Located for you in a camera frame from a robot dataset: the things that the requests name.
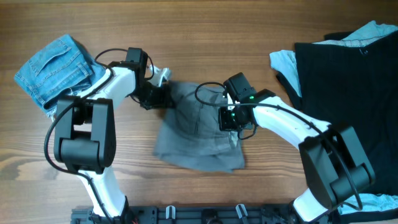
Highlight grey shorts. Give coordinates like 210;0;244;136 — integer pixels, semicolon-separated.
154;82;245;172

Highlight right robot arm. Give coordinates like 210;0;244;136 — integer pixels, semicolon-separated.
219;73;375;223

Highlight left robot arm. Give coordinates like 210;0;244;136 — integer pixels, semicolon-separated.
44;47;172;223

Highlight light blue garment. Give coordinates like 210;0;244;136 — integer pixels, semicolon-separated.
269;21;397;212

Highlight folded blue denim shorts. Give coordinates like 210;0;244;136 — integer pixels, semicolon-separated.
14;34;105;118

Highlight black garment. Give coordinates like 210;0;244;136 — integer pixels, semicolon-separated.
295;32;397;223

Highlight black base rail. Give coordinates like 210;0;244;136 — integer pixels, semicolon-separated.
70;203;299;224

